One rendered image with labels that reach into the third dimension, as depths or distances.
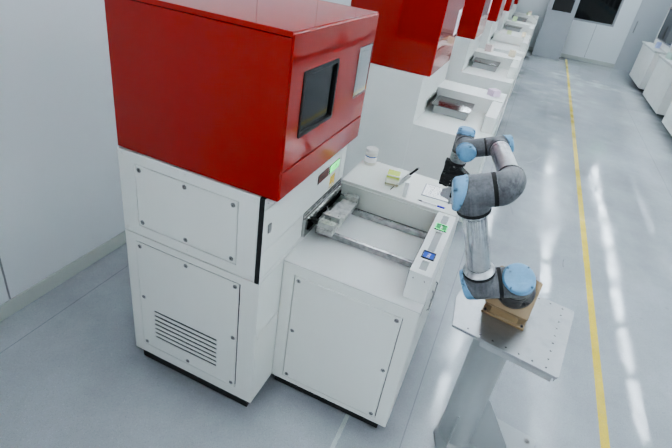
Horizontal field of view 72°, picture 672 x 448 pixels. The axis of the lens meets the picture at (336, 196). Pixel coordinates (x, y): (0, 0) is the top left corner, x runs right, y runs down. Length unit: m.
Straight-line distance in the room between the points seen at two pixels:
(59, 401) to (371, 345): 1.50
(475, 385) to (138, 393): 1.61
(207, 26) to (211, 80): 0.17
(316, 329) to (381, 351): 0.31
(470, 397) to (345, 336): 0.63
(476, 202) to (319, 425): 1.45
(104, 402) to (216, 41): 1.80
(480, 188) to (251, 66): 0.83
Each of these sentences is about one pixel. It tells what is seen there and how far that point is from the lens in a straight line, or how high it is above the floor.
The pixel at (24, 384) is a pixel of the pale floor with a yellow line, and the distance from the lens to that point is 2.85.
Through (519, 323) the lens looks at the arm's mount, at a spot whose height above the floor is 0.84.
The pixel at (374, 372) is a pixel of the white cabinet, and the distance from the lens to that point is 2.25.
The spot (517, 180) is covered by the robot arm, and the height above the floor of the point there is 1.49.
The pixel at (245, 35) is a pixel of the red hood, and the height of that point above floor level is 1.77.
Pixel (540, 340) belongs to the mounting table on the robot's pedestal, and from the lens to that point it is 2.07.
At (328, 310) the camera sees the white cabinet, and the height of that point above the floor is 0.64.
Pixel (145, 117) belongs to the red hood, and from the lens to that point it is 1.92.
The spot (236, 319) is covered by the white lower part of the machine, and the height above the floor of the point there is 0.58.
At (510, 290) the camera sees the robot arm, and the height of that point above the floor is 1.06.
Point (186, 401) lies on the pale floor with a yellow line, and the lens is 2.61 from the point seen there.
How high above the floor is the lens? 2.08
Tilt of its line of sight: 29 degrees down
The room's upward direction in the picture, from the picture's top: 9 degrees clockwise
